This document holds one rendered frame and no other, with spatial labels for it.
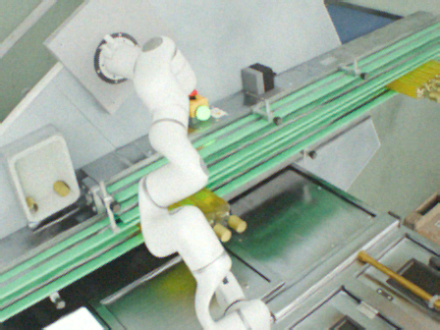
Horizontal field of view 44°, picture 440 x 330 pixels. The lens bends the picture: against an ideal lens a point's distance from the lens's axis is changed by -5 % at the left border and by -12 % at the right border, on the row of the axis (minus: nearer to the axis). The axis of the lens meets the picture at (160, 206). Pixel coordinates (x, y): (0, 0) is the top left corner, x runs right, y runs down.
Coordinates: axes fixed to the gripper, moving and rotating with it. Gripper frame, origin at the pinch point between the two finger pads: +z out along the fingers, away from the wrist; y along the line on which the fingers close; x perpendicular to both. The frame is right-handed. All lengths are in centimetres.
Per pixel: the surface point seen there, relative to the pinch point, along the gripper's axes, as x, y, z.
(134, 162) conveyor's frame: 6.3, 15.2, 38.7
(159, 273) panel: 10.2, -12.7, 20.7
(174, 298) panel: 9.9, -12.7, 9.1
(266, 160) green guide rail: -39, -5, 44
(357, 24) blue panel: -119, 10, 97
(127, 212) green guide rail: 13.4, 6.2, 29.2
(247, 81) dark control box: -42, 18, 59
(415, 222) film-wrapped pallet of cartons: -254, -234, 183
